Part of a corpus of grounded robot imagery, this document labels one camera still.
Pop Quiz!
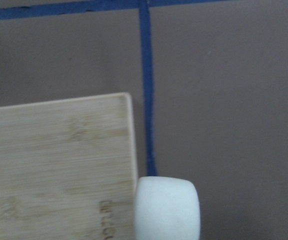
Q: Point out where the bamboo cutting board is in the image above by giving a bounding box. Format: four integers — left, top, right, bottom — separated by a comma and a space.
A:
0, 93, 138, 240

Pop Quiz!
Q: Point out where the white steamed bun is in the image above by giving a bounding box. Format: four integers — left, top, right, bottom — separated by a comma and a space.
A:
134, 176, 201, 240

